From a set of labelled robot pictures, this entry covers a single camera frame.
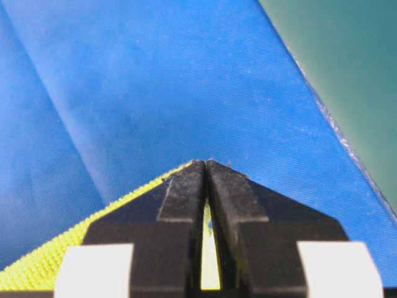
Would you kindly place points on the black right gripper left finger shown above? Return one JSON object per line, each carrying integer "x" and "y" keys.
{"x": 164, "y": 225}

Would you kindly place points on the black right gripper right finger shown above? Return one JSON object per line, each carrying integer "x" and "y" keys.
{"x": 261, "y": 229}

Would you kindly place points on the yellow-green towel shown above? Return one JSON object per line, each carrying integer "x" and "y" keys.
{"x": 66, "y": 267}

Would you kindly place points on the blue table cloth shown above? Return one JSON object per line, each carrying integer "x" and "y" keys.
{"x": 100, "y": 97}

